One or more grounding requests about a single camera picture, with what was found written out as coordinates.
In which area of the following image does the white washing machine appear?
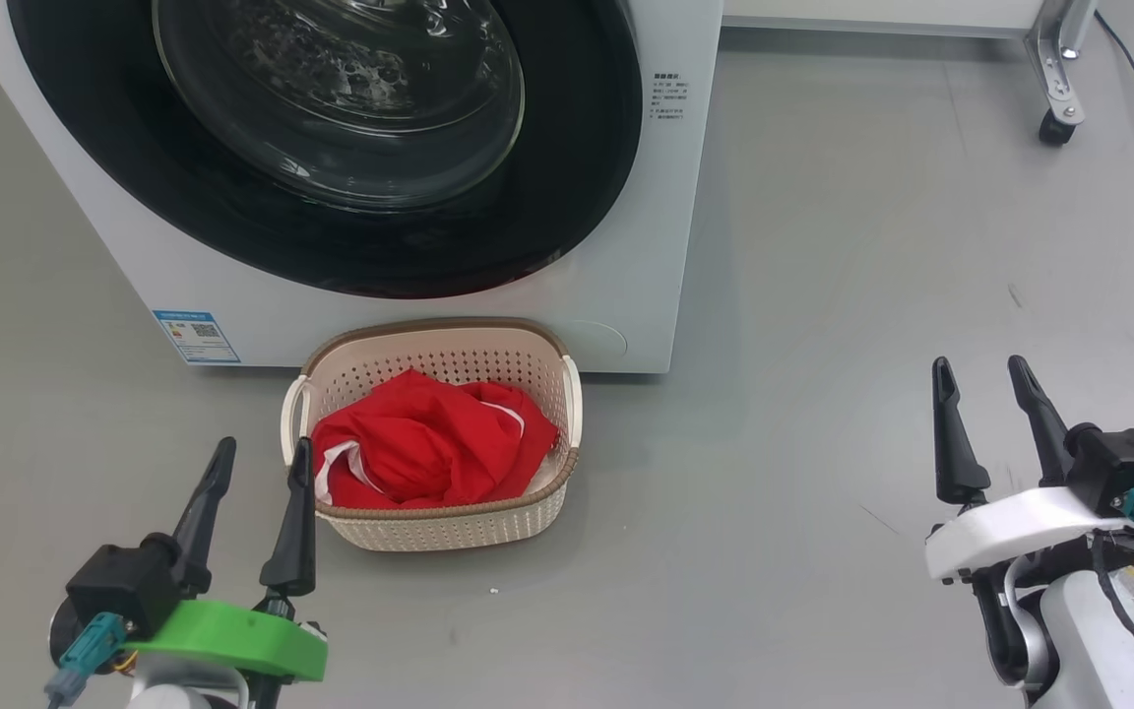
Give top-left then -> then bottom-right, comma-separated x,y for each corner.
0,0 -> 726,376

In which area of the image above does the cream perforated laundry basket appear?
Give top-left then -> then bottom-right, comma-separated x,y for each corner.
280,317 -> 585,553

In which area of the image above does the metal stand leg with caster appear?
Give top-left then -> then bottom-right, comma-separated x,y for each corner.
1024,0 -> 1102,150

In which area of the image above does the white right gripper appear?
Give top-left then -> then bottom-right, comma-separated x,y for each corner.
924,354 -> 1134,685

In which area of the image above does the blue energy label sticker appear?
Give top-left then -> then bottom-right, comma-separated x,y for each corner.
152,310 -> 243,366

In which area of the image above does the washing machine glass door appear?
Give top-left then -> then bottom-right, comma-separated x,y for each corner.
6,0 -> 646,301

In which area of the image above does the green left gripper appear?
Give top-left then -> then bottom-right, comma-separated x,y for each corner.
123,437 -> 331,684

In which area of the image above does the left camera cable teal connector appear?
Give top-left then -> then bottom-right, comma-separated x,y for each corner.
43,612 -> 131,709

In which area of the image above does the round filter cover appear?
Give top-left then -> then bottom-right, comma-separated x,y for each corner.
565,319 -> 630,361

